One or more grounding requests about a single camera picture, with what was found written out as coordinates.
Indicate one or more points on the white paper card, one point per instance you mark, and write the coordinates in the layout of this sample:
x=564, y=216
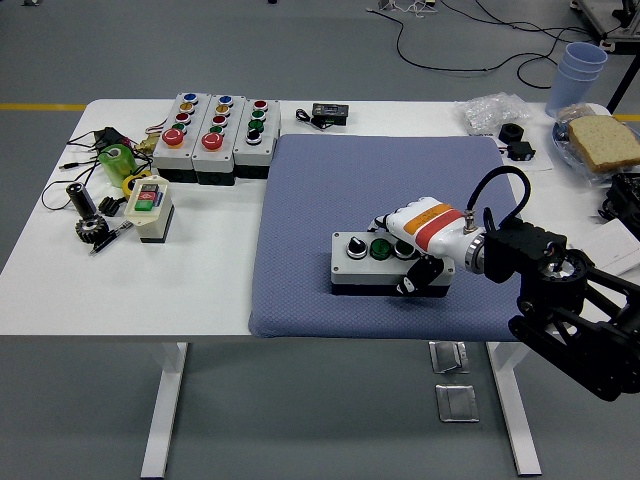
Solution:
x=617, y=245

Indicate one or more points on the grey four-button control box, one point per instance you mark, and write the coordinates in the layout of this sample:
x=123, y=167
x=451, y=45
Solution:
x=360, y=272

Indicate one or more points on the black metal cylinder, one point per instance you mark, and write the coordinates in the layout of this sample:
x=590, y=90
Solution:
x=82, y=202

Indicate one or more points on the black bevel gear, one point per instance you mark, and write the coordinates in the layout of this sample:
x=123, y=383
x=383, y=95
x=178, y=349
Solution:
x=92, y=230

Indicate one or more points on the grey five-button box, mushroom button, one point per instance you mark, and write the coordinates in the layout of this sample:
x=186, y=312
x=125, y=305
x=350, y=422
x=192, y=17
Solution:
x=167, y=155
x=212, y=160

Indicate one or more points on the black power adapter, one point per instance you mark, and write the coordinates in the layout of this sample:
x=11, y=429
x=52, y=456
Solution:
x=110, y=136

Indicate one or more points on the black pen tool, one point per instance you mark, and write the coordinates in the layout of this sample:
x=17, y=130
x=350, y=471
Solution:
x=107, y=241

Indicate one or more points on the light blue plastic cup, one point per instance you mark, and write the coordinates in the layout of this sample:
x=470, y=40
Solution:
x=582, y=52
x=567, y=97
x=575, y=76

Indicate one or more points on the white table leg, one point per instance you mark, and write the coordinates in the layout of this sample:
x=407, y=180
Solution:
x=162, y=425
x=520, y=425

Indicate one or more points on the blue plate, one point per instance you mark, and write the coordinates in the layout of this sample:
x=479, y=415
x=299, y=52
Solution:
x=562, y=145

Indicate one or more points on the small black toothed part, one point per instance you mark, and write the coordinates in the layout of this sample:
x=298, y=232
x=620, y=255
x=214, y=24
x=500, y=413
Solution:
x=110, y=206

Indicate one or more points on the white paper sheet under servo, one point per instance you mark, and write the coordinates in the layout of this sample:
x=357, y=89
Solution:
x=542, y=162

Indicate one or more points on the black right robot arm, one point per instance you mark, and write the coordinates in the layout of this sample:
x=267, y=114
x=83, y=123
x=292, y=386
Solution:
x=550, y=290

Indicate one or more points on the cream switch box, red green keys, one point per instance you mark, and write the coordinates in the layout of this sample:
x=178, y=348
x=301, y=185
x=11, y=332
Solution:
x=150, y=225

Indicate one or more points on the brown bread slice in wrap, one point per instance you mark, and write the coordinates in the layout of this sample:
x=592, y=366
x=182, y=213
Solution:
x=580, y=112

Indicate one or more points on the aluminium frame with black leg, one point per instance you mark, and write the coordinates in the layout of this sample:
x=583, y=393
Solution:
x=620, y=30

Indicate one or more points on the blue-grey fabric mat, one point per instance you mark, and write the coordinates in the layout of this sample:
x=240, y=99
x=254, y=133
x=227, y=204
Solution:
x=310, y=200

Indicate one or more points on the black digital meter module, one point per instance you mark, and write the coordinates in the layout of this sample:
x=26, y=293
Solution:
x=330, y=111

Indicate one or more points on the yellow tape roll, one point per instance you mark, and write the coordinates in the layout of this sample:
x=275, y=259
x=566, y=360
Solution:
x=127, y=186

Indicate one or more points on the green tape roll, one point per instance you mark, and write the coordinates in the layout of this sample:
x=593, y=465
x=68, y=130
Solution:
x=117, y=170

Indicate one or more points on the small black servo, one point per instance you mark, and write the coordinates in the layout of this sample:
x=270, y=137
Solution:
x=520, y=151

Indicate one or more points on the white bread slice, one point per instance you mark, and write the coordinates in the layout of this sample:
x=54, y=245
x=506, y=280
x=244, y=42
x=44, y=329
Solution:
x=605, y=140

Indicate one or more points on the metal floor socket plate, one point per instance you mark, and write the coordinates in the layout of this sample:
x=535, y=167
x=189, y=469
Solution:
x=447, y=357
x=456, y=404

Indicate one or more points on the grey box with selector knob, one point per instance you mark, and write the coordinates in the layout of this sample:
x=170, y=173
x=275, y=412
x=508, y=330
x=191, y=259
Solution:
x=252, y=152

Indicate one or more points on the clear plastic bag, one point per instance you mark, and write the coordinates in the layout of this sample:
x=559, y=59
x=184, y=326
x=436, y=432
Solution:
x=487, y=112

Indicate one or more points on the brass fitting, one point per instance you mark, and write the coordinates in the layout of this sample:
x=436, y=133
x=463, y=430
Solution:
x=147, y=145

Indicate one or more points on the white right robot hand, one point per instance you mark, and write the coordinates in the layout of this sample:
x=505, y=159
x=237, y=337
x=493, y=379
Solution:
x=430, y=225

